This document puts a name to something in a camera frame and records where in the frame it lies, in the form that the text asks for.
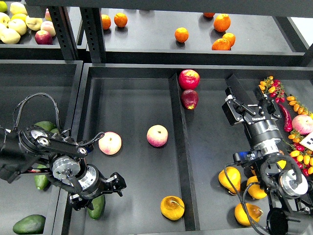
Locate orange partly hidden top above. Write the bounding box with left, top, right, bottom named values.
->
left=203, top=12, right=215, bottom=18

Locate light green avocado top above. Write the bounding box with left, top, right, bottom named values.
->
left=34, top=120, right=57, bottom=132

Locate red chili pepper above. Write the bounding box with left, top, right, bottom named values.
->
left=278, top=103, right=292, bottom=132

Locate black middle tray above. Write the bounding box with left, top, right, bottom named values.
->
left=66, top=64, right=313, bottom=235

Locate black tray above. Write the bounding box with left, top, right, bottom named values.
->
left=0, top=60, right=83, bottom=235
left=66, top=64, right=313, bottom=235

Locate orange cherry tomato bunch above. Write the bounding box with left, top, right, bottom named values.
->
left=286, top=95, right=313, bottom=118

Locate yellow pear bottom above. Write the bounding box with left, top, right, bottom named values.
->
left=234, top=203, right=263, bottom=226

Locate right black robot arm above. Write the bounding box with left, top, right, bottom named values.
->
left=222, top=87, right=313, bottom=235

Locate orange front right shelf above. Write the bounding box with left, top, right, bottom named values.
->
left=211, top=38, right=231, bottom=50

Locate pink apple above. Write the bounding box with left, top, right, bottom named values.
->
left=146, top=125, right=168, bottom=147
left=98, top=132, right=122, bottom=155

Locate dark avocado bottom left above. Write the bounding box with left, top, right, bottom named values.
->
left=12, top=214, right=46, bottom=235

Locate white price label card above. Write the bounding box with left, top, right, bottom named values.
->
left=300, top=132, right=313, bottom=151

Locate bright red apple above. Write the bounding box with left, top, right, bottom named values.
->
left=179, top=69, right=200, bottom=90

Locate pink apple left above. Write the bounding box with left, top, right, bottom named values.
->
left=98, top=132, right=122, bottom=155

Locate black perforated shelf post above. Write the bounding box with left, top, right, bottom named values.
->
left=47, top=6, right=79, bottom=60
left=80, top=7, right=107, bottom=63

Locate orange centre shelf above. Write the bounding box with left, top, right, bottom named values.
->
left=174, top=27, right=189, bottom=43

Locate lower cherry tomato bunch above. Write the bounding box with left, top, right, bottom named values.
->
left=284, top=129, right=313, bottom=177

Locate orange shelf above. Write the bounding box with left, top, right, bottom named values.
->
left=174, top=27, right=189, bottom=43
left=101, top=14, right=112, bottom=30
left=211, top=38, right=231, bottom=50
left=114, top=12, right=128, bottom=28

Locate red apple upper shelf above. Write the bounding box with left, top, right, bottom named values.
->
left=35, top=30, right=53, bottom=45

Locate black perforated shelf post left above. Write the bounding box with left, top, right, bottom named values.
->
left=47, top=6, right=79, bottom=60

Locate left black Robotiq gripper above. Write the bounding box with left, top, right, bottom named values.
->
left=94, top=172, right=126, bottom=197

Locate black upper right shelf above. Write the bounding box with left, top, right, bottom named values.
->
left=103, top=9, right=313, bottom=67

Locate black upper left shelf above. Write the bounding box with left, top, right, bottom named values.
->
left=0, top=0, right=85, bottom=61

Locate dark red apple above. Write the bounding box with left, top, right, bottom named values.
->
left=181, top=89, right=199, bottom=110

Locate large orange top right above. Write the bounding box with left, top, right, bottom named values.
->
left=213, top=14, right=231, bottom=32

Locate black perforated shelf post right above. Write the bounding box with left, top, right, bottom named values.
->
left=80, top=7, right=107, bottom=63

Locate black left tray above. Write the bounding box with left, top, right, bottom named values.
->
left=0, top=60, right=83, bottom=235

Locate upper cherry tomato bunch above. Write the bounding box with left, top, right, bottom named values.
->
left=259, top=76, right=285, bottom=103

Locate black shelf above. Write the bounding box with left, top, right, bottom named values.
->
left=103, top=9, right=313, bottom=67
left=0, top=0, right=85, bottom=61

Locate orange behind front right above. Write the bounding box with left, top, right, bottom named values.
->
left=223, top=33, right=236, bottom=47

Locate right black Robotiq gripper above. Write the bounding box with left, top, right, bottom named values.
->
left=222, top=87, right=282, bottom=125

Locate orange far left shelf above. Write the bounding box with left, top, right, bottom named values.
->
left=101, top=14, right=112, bottom=30

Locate pink apple centre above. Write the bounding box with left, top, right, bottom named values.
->
left=146, top=125, right=168, bottom=147

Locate pink apple right tray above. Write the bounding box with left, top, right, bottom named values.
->
left=291, top=115, right=313, bottom=135

